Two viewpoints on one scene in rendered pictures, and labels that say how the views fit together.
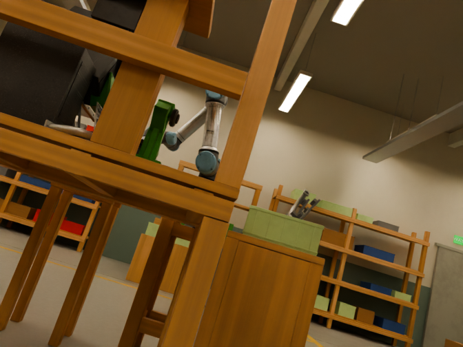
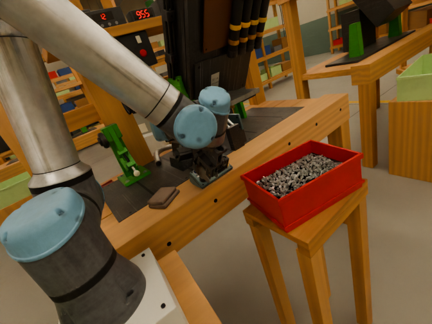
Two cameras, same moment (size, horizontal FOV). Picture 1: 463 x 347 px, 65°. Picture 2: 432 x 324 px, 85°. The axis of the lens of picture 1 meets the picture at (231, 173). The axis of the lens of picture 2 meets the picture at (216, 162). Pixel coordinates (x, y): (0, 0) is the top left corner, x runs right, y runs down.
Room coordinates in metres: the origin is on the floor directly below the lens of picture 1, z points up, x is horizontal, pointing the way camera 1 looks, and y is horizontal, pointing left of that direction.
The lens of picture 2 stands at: (2.56, 0.24, 1.31)
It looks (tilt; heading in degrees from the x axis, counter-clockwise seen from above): 24 degrees down; 155
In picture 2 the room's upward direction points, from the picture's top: 19 degrees counter-clockwise
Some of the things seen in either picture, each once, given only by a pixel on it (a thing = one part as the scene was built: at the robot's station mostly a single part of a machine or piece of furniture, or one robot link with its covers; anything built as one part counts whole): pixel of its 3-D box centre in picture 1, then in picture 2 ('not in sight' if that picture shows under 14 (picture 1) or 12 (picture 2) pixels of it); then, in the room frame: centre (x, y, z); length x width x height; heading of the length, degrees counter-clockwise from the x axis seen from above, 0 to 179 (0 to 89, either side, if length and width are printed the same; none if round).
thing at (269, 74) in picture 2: not in sight; (256, 45); (-2.63, 4.89, 1.14); 2.45 x 0.55 x 2.28; 92
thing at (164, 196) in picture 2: not in sight; (163, 197); (1.78, 0.36, 0.91); 0.10 x 0.08 x 0.03; 122
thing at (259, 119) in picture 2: not in sight; (208, 147); (1.50, 0.72, 0.89); 1.10 x 0.42 x 0.02; 94
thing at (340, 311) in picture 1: (337, 264); not in sight; (6.84, -2.42, 1.12); 3.01 x 0.54 x 2.23; 92
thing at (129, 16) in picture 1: (122, 16); (132, 54); (1.30, 0.60, 1.42); 0.17 x 0.12 x 0.15; 94
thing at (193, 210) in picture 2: (72, 171); (247, 168); (1.78, 0.74, 0.82); 1.50 x 0.14 x 0.15; 94
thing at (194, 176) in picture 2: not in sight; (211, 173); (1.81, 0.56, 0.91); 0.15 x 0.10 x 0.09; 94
